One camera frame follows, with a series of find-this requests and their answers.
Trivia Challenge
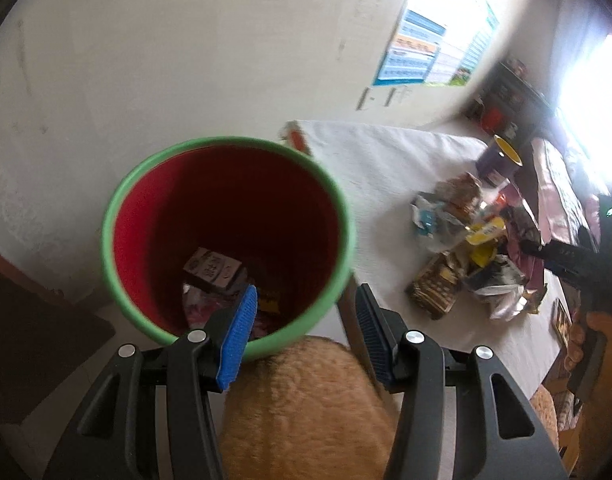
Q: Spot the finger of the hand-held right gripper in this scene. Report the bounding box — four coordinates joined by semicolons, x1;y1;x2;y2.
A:
518;239;556;266

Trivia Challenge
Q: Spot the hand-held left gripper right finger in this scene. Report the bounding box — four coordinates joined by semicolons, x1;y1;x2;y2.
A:
355;283;569;480

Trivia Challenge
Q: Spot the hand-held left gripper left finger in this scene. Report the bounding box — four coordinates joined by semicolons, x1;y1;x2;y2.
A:
43;285;259;480

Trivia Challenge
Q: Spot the pink wrapper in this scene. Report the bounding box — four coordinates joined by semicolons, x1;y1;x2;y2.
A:
183;285;237;332

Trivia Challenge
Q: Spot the yellow medicine box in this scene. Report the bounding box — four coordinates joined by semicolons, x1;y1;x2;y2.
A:
468;217;506;266

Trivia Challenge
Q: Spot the dark printed carton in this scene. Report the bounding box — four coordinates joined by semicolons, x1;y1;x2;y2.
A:
182;247;247;296

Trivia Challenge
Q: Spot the pile of mixed wrappers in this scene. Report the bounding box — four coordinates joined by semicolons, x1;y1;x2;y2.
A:
405;172;549;322

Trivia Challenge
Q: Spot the red bin with green rim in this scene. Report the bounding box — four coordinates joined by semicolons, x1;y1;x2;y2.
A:
102;136;357;362

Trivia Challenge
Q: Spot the pink bed blanket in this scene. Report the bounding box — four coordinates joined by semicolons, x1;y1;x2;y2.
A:
530;137;612;271

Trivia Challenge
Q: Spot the smartphone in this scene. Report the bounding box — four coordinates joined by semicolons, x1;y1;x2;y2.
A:
550;299;571;346

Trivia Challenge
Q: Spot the purple mug with yellow inside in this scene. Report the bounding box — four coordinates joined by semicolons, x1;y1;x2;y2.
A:
476;135;525;186

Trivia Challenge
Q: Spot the white tablecloth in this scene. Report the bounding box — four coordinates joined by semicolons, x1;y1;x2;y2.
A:
286;120;561;396

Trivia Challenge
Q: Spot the dark shelf unit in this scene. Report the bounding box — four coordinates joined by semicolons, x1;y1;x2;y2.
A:
466;57;554;146

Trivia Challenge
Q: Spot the bright window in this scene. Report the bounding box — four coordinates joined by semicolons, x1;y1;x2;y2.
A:
556;35;612;186

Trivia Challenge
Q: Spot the wooden stool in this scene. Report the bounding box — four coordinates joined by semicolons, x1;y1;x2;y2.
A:
556;390;589;476

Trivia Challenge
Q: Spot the orange and white packet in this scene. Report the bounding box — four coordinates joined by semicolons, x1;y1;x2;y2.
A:
281;122;309;153

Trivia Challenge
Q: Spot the wall poster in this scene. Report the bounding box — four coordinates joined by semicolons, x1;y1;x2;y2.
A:
372;0;501;87

